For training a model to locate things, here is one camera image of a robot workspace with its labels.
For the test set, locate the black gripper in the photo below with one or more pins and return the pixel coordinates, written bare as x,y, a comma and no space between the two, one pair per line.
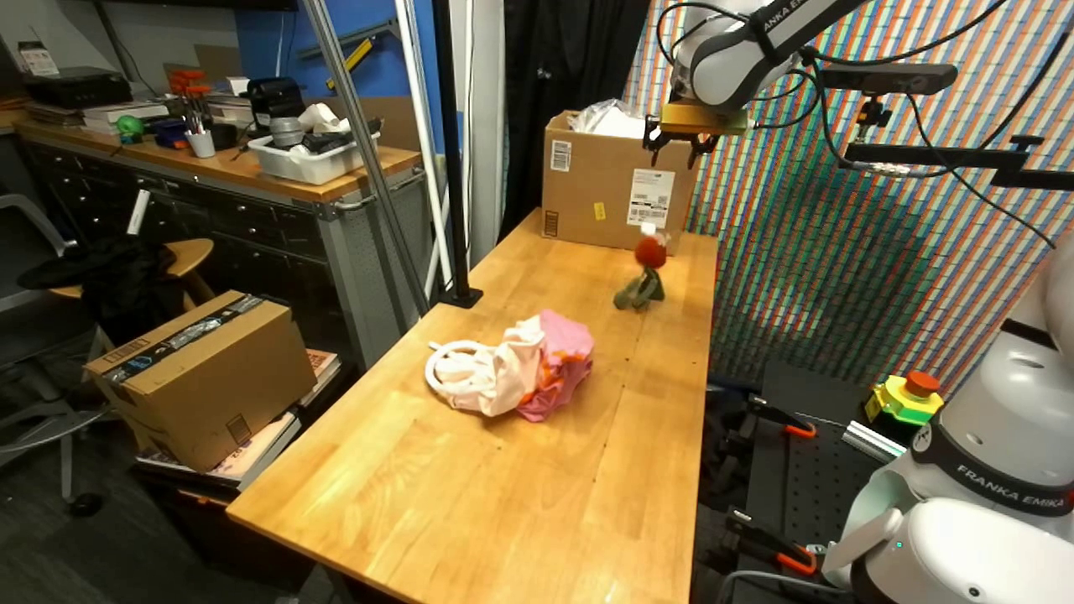
677,141

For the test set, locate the red plush radish green leaves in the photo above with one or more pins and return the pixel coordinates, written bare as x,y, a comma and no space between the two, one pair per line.
648,255

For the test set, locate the pink shirt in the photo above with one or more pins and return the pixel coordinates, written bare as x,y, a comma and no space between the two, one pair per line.
566,357

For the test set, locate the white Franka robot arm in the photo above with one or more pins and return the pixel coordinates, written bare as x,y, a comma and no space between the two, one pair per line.
1007,449

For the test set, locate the cardboard box with white label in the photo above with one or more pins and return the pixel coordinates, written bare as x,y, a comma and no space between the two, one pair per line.
600,185

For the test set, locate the black hanging jacket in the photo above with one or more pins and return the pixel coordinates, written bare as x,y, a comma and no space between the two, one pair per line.
570,69

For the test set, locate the black vertical pole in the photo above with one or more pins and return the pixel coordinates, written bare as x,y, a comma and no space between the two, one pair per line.
454,170

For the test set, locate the silver metal tripod pole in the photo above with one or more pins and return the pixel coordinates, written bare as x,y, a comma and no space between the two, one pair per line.
357,134

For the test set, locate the yellow emergency stop button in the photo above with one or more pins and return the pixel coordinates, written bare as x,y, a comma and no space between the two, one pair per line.
905,398

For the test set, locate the white plastic bin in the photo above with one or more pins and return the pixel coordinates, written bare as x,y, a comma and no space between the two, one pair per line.
305,157

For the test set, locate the wooden top grey workbench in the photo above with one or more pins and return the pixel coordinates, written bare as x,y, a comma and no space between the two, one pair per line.
245,213

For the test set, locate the white cup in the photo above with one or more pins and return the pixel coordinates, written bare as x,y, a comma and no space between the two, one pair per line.
201,141

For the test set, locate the cardboard box with black tape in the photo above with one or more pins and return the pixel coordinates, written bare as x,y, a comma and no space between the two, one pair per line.
196,379

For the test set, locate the black office chair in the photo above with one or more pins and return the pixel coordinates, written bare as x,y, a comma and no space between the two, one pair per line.
117,281

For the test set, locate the black printer case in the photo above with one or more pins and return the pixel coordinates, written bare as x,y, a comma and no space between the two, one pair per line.
73,87

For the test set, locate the black stereo camera bar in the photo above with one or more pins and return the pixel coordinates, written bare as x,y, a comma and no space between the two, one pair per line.
885,74

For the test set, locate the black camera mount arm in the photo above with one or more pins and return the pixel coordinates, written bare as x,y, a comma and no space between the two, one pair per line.
950,157

